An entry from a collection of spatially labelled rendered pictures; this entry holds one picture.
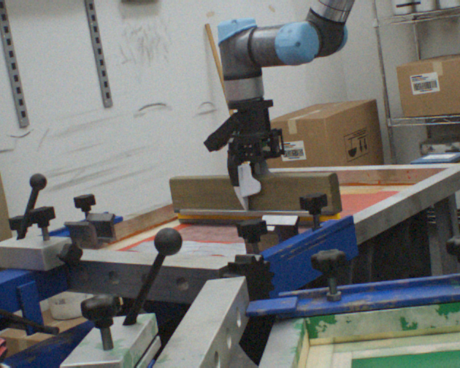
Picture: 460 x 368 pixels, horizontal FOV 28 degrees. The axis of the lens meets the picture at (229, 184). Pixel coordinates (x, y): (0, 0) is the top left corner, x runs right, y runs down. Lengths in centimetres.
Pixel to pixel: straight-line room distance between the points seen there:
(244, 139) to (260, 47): 18
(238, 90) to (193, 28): 296
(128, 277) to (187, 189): 60
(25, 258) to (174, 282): 25
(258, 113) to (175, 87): 283
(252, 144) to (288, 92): 353
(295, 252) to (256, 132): 41
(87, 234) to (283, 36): 52
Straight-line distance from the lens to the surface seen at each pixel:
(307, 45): 165
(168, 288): 126
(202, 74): 468
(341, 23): 176
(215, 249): 163
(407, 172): 196
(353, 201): 188
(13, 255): 140
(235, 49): 170
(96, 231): 179
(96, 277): 136
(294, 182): 170
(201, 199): 186
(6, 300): 135
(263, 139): 174
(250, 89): 171
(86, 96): 413
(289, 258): 137
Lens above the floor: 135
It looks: 10 degrees down
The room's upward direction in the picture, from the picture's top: 9 degrees counter-clockwise
